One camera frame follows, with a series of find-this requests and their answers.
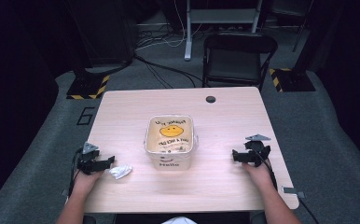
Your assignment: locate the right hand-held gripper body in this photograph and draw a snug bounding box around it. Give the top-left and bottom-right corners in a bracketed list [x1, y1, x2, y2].
[243, 133, 272, 168]

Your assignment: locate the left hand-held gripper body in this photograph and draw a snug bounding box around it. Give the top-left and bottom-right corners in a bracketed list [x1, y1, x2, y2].
[76, 142, 102, 175]

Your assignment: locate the white paper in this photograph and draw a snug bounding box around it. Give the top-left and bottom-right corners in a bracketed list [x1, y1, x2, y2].
[108, 163, 133, 181]

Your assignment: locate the person's left hand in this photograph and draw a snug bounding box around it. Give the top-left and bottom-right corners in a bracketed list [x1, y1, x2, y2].
[74, 169, 105, 189]

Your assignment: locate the person's right hand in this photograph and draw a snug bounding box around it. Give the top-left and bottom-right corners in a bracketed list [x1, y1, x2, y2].
[241, 161, 275, 185]

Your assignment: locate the white bin with smiley bag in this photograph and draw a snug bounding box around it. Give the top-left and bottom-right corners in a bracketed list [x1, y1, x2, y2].
[143, 115, 200, 172]

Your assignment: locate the black yellow striped stand base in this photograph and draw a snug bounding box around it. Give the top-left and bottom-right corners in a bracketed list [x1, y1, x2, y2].
[268, 67, 317, 93]
[65, 68, 111, 101]

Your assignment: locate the person's white clothing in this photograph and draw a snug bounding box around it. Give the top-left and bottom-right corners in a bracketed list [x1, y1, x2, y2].
[160, 216, 199, 224]

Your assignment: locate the black folding chair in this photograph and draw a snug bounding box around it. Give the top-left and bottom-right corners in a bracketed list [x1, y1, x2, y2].
[201, 32, 279, 93]

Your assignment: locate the left hand-held gripper cable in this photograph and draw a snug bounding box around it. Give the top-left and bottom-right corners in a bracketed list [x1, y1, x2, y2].
[67, 147, 84, 198]

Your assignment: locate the hand-held gripper cable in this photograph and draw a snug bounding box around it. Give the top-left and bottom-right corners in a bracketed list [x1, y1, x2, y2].
[67, 147, 84, 198]
[252, 147, 320, 224]

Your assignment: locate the right hand-held gripper cable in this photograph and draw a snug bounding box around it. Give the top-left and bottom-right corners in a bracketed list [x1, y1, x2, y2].
[252, 147, 320, 224]

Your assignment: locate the grey cable clip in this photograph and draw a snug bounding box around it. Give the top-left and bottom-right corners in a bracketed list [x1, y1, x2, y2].
[281, 185, 306, 200]

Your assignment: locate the thick black floor cable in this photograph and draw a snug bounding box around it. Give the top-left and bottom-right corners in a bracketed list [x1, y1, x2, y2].
[84, 52, 204, 90]

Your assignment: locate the bundle of thin floor cables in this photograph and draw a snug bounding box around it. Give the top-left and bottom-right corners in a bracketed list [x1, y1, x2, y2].
[134, 0, 204, 50]

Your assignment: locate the white metal desk frame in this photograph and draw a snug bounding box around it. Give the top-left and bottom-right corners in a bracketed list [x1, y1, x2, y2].
[184, 0, 264, 62]

